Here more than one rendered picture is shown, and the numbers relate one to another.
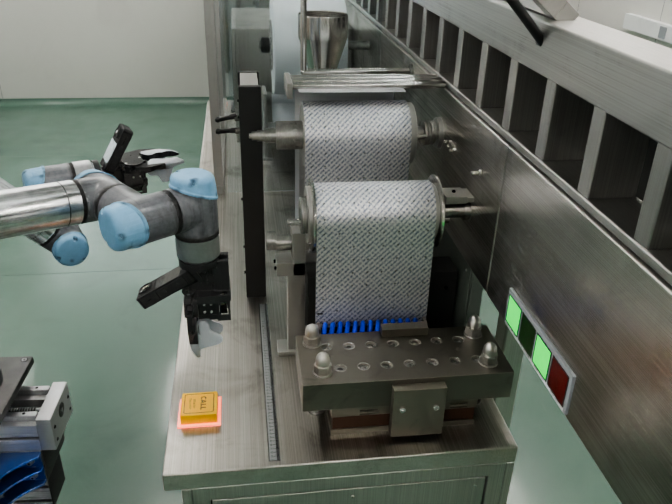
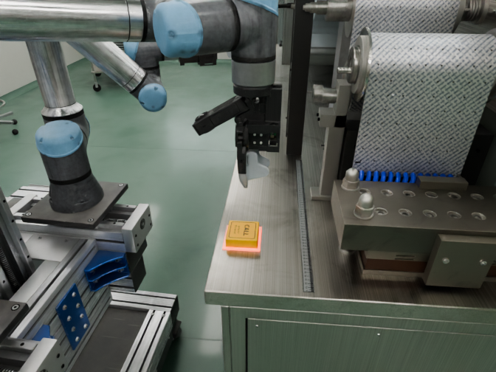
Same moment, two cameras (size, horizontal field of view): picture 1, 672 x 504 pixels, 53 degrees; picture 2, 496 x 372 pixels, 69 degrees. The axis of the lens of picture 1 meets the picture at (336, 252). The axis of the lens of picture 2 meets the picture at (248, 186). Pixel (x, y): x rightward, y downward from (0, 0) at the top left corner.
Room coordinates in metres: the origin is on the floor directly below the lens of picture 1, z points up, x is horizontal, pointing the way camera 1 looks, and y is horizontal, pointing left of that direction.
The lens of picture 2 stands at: (0.43, 0.10, 1.43)
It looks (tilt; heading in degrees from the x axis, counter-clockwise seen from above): 32 degrees down; 13
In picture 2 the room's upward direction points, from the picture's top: straight up
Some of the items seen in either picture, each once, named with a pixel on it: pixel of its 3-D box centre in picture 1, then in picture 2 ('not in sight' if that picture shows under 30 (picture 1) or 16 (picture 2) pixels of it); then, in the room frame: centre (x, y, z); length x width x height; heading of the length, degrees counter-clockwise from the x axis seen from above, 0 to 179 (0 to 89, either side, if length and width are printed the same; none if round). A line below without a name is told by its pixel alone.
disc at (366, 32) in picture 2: (311, 214); (361, 65); (1.23, 0.05, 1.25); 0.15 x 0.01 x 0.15; 8
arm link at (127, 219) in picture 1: (135, 217); (191, 26); (0.99, 0.32, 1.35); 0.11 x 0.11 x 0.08; 44
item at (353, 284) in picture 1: (373, 286); (413, 139); (1.19, -0.08, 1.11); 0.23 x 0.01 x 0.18; 98
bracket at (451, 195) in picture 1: (456, 194); not in sight; (1.28, -0.24, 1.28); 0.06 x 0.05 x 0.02; 98
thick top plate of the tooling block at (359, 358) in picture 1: (400, 365); (438, 216); (1.08, -0.13, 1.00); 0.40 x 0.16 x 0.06; 98
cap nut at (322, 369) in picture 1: (322, 362); (365, 204); (1.01, 0.02, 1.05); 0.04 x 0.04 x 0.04
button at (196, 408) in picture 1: (199, 407); (243, 234); (1.04, 0.26, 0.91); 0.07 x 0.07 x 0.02; 8
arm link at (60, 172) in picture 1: (50, 183); (143, 49); (1.45, 0.66, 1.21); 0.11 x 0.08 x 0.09; 121
